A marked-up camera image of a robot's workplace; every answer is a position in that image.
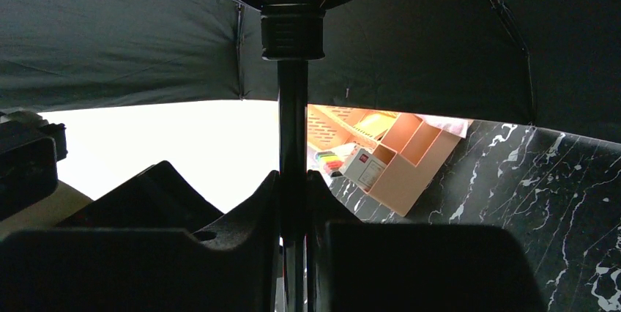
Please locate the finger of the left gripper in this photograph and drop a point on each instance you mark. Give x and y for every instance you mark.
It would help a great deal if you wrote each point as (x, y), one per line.
(157, 198)

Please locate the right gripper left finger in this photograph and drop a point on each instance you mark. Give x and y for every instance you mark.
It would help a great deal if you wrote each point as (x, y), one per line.
(228, 265)

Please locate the colourful marker set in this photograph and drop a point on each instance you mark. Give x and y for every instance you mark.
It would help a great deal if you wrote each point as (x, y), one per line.
(329, 163)

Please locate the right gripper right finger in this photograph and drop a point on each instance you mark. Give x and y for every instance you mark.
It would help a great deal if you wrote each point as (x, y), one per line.
(359, 266)

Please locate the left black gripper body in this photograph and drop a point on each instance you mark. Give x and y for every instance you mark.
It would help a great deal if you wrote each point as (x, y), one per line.
(31, 147)

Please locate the orange plastic file organizer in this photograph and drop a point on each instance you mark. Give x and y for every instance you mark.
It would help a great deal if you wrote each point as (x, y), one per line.
(413, 146)

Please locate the pink and black folding umbrella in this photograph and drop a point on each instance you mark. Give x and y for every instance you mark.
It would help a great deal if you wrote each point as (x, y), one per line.
(539, 78)

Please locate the small white red box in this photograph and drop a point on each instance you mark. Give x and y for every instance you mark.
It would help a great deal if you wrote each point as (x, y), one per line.
(362, 168)

